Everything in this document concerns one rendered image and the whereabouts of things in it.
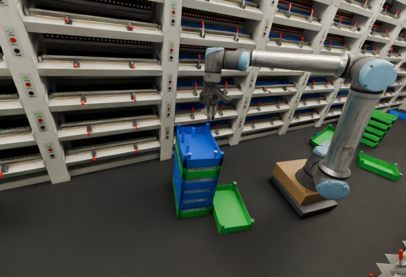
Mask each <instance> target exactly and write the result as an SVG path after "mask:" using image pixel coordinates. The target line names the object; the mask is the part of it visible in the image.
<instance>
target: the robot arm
mask: <svg viewBox="0 0 406 277"><path fill-rule="evenodd" d="M249 66H255V67H263V68H275V69H287V70H294V71H306V72H319V73H326V74H334V76H335V77H337V78H345V79H349V80H352V82H351V85H350V88H349V93H348V96H347V98H346V102H345V103H344V107H343V109H342V112H341V115H340V118H339V120H338V124H337V126H336V129H335V131H334V134H333V137H332V140H331V142H330V146H329V148H327V147H322V146H317V147H315V148H314V149H313V151H312V153H311V155H310V156H309V158H308V159H307V161H306V163H305V165H304V166H303V167H302V168H300V169H299V170H297V172H296V174H295V178H296V179H297V181H298V182H299V184H301V185H302V186H303V187H305V188H306V189H308V190H311V191H314V192H318V193H319V195H321V196H323V197H324V198H327V199H332V200H335V199H343V198H345V197H346V196H348V194H349V192H350V189H349V186H348V184H347V181H348V179H349V177H350V174H351V172H350V170H349V169H348V167H349V165H350V163H351V160H352V158H353V156H354V154H355V152H356V149H357V147H358V145H359V142H360V140H361V138H362V136H363V134H364V131H365V129H366V127H367V125H368V123H369V121H370V118H371V116H372V113H373V111H374V109H375V107H376V105H377V103H378V100H379V98H380V96H381V94H382V93H383V91H384V89H386V88H387V87H390V86H391V85H392V84H393V83H394V82H395V80H396V77H397V70H396V67H395V66H394V65H393V64H392V63H390V62H389V61H387V60H384V59H378V58H375V57H372V56H365V55H360V54H349V53H343V54H342V55H340V56H327V55H319V54H303V53H287V52H278V51H262V50H254V49H246V48H238V49H237V50H235V51H224V48H217V47H215V48H207V50H206V53H205V68H204V81H203V82H202V84H203V85H204V90H203V92H202V91H201V92H200V93H199V102H200V103H202V104H205V103H206V104H207V105H206V106H205V109H202V110H201V113H202V114H204V115H205V116H207V121H209V120H213V119H214V118H215V115H216V112H217V110H218V105H219V98H220V99H221V100H222V101H223V102H224V103H225V104H227V103H230V102H231V98H229V97H228V96H227V95H226V94H225V93H223V92H222V91H221V90H220V89H219V88H218V87H215V85H218V82H220V81H221V72H222V69H227V70H234V71H247V69H248V67H249ZM211 114H212V117H211Z"/></svg>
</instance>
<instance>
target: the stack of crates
mask: <svg viewBox="0 0 406 277"><path fill-rule="evenodd" d="M397 117H398V114H396V116H394V115H391V114H388V113H385V112H381V111H379V110H376V109H375V110H374V111H373V113H372V116H371V118H370V121H369V123H368V125H367V127H366V129H365V131H364V134H363V136H362V138H361V140H360V142H362V143H364V144H366V145H369V146H371V147H373V148H376V147H377V145H378V144H379V143H380V142H381V140H382V138H383V137H384V136H385V134H386V133H387V132H388V131H389V129H390V127H391V126H392V125H393V124H394V122H395V121H396V120H397Z"/></svg>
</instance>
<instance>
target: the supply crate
mask: <svg viewBox="0 0 406 277"><path fill-rule="evenodd" d="M209 126H210V125H209V124H206V125H205V127H194V128H195V135H194V138H192V137H191V135H192V128H193V127H181V125H180V124H177V126H176V137H177V141H178V147H179V152H180V156H181V162H182V167H183V168H198V167H216V166H222V161H223V158H224V152H223V151H220V149H219V147H218V145H217V143H216V141H215V140H214V137H213V135H212V133H211V131H210V129H209ZM183 132H185V141H184V143H182V142H181V139H182V133H183ZM187 144H189V145H190V149H189V152H191V153H192V158H191V159H188V157H189V155H188V153H185V150H186V145H187ZM215 150H217V157H216V158H213V154H214V151H215Z"/></svg>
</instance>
